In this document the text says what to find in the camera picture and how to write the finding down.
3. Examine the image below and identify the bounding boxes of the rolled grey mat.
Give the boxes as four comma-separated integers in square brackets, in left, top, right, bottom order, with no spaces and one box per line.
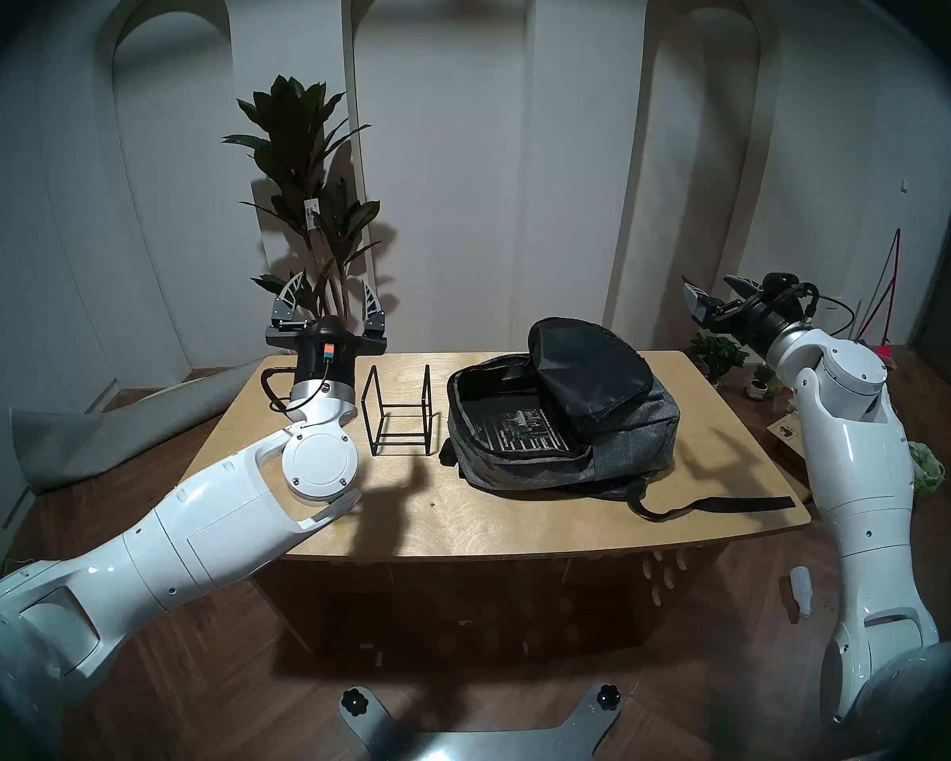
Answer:
[10,357,274,495]

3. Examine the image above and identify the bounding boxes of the grey and black backpack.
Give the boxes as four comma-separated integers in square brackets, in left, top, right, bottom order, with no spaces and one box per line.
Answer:
[437,317,796,522]

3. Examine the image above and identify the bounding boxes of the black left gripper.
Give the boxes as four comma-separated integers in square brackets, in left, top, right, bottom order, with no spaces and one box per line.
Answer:
[265,270,388,385]

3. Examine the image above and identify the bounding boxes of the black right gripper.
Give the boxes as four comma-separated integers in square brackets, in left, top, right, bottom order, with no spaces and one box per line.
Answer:
[683,273,821,356]

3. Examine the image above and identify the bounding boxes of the tall dark leafy plant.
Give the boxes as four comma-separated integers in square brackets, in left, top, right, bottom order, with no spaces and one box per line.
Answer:
[222,75,383,352]

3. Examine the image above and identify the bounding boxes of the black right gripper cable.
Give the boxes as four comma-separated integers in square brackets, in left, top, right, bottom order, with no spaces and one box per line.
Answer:
[808,284,857,340]

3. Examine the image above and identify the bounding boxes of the bushy small green plant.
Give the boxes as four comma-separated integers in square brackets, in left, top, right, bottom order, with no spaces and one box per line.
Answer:
[688,333,750,388]

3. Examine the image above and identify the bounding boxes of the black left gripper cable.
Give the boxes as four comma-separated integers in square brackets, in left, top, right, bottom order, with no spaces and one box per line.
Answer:
[260,367,318,419]

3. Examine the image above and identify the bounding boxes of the brown cardboard box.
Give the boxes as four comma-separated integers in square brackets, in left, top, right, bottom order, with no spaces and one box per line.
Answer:
[766,415,805,459]

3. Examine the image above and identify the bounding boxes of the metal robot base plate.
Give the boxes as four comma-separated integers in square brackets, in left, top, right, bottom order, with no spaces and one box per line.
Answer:
[339,684,623,761]

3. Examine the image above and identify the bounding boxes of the black wire book stand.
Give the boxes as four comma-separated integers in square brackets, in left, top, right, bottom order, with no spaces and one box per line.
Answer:
[362,363,435,457]

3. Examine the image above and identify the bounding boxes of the light wooden table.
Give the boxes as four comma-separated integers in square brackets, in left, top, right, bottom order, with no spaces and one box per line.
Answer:
[198,350,812,657]

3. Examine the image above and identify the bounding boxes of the green mesh bag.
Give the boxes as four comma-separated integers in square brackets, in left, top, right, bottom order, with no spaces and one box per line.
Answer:
[907,441,945,499]

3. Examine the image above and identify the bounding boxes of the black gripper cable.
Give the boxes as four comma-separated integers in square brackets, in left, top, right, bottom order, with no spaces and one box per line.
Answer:
[808,284,857,340]
[260,367,318,419]

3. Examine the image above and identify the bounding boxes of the black book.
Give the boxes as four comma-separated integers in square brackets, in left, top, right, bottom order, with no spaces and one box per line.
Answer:
[475,407,591,459]

